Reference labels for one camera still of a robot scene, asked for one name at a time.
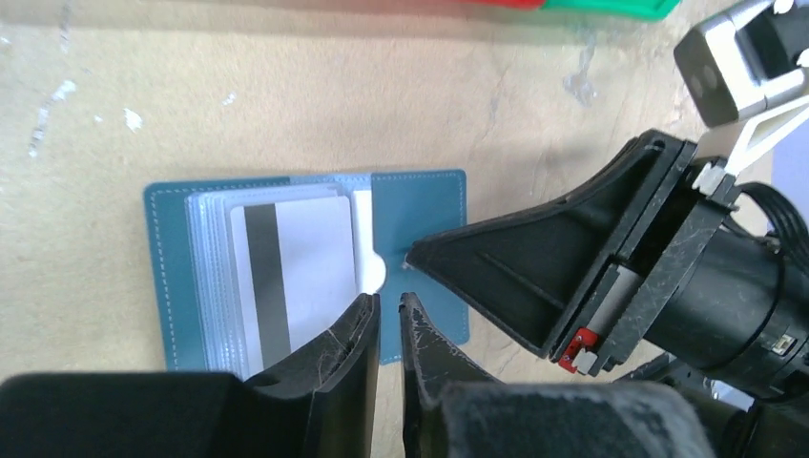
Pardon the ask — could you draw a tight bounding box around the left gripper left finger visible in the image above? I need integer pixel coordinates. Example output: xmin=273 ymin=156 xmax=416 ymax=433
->
xmin=1 ymin=294 xmax=381 ymax=457

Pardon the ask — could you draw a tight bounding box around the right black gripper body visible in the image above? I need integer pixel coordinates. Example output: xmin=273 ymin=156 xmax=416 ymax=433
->
xmin=555 ymin=141 xmax=808 ymax=399

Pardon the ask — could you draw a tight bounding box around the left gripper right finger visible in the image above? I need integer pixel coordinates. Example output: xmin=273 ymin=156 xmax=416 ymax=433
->
xmin=399 ymin=293 xmax=715 ymax=457

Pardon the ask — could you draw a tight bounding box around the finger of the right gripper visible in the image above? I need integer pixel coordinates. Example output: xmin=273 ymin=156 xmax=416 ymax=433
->
xmin=405 ymin=130 xmax=686 ymax=359

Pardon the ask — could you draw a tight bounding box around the white card with black stripe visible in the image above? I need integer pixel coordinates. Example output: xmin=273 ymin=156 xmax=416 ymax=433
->
xmin=230 ymin=196 xmax=358 ymax=377

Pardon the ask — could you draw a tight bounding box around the blue card holder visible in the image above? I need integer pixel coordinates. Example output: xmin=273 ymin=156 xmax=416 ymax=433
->
xmin=143 ymin=170 xmax=470 ymax=371

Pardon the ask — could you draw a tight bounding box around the red plastic bin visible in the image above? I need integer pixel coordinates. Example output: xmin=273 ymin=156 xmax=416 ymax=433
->
xmin=463 ymin=0 xmax=547 ymax=10

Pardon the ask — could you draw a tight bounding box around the green plastic bin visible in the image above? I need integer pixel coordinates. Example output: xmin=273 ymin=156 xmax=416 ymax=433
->
xmin=543 ymin=0 xmax=680 ymax=21

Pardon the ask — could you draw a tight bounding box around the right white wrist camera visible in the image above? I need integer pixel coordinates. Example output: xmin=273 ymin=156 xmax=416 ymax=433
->
xmin=674 ymin=1 xmax=808 ymax=176

